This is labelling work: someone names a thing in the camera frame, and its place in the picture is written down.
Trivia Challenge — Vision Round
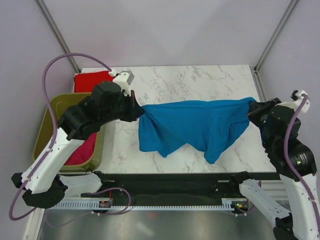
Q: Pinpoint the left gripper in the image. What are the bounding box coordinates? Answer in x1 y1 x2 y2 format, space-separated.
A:
102 89 145 125

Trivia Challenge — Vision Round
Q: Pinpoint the blue t shirt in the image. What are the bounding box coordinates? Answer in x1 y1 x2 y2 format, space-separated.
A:
138 97 255 164

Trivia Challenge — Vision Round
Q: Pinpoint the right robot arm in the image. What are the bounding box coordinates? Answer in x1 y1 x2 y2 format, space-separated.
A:
229 94 320 240

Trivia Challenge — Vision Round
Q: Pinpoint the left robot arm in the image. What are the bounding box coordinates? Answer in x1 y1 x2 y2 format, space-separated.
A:
11 81 144 209

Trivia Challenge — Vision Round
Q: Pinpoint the folded red t shirt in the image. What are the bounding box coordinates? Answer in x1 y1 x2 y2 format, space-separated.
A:
74 70 114 93

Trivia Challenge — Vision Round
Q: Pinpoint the pink t shirt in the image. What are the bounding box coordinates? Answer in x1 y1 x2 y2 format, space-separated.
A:
64 133 97 166

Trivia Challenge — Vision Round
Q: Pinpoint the olive green plastic bin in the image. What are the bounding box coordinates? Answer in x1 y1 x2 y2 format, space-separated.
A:
32 92 106 173

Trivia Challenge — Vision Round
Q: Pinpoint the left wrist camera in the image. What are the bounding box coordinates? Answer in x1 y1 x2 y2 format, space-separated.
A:
108 69 135 96

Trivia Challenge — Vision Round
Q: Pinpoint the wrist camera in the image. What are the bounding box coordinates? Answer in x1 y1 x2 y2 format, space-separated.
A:
290 89 310 113
108 69 135 96

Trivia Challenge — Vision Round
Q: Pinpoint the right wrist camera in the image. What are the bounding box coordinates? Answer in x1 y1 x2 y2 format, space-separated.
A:
290 89 310 113

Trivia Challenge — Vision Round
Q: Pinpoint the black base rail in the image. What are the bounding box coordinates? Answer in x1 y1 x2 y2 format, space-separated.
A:
80 171 280 205

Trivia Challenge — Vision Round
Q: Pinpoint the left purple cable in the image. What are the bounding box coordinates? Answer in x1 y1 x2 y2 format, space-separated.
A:
8 52 113 221

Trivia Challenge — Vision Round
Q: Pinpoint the white slotted cable duct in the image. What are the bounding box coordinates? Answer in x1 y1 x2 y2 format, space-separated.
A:
51 198 249 211

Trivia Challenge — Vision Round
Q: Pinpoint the right aluminium frame post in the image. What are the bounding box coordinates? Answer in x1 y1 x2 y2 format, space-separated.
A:
252 0 300 75

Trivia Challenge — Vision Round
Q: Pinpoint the aluminium frame post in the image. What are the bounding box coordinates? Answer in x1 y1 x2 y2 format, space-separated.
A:
34 0 82 73
252 0 300 75

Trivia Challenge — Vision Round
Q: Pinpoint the left aluminium frame post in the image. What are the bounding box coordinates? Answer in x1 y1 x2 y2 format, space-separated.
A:
34 0 82 73

